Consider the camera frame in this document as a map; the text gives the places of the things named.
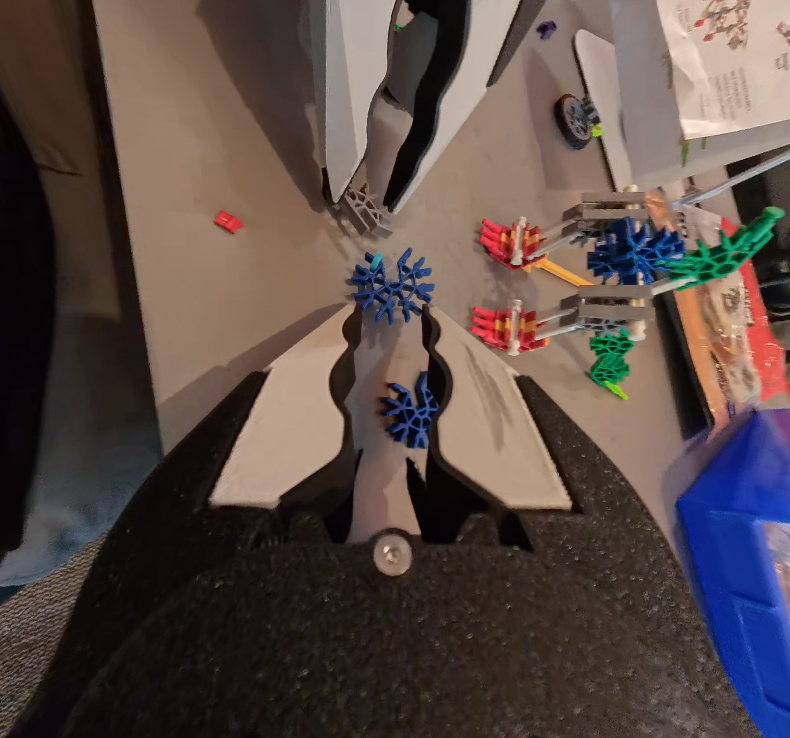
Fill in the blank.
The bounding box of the toy dinosaur model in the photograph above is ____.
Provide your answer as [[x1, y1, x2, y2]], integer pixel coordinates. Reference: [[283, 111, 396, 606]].
[[470, 207, 786, 402]]

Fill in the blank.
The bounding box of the long yellow rod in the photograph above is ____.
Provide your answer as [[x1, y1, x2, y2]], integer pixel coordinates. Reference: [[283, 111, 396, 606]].
[[521, 258, 595, 288]]

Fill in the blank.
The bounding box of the white booklet stand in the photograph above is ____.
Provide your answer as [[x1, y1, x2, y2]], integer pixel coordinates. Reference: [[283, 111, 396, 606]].
[[574, 28, 790, 208]]

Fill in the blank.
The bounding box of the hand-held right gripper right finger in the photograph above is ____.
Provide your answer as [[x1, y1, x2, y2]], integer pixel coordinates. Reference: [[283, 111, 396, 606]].
[[421, 304, 575, 545]]

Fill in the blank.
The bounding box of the grey clip connector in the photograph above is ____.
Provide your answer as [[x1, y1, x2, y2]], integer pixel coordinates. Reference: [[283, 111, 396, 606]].
[[336, 185, 396, 239]]

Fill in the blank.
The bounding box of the toy kit plastic bag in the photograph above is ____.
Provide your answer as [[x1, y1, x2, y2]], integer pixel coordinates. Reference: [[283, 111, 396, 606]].
[[642, 189, 790, 436]]

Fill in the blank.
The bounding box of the person's leg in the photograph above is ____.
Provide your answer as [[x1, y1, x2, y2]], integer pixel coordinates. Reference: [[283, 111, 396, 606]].
[[0, 312, 163, 587]]

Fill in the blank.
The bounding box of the model instruction booklet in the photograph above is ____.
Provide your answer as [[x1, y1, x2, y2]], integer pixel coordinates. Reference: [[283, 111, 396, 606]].
[[608, 0, 790, 168]]

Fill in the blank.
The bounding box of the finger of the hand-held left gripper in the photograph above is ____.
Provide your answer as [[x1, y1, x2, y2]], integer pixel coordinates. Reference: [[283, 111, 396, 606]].
[[310, 0, 428, 206], [381, 0, 545, 215]]

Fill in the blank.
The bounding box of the small black toy wheel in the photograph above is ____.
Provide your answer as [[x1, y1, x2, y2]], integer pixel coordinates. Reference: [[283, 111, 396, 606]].
[[553, 93, 596, 151]]

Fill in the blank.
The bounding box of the plain blue plastic bin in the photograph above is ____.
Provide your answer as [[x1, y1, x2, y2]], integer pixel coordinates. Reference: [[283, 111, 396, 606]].
[[676, 407, 790, 738]]

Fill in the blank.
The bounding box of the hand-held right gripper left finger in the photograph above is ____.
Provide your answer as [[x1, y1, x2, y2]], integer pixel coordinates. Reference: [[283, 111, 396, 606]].
[[209, 303, 365, 544]]

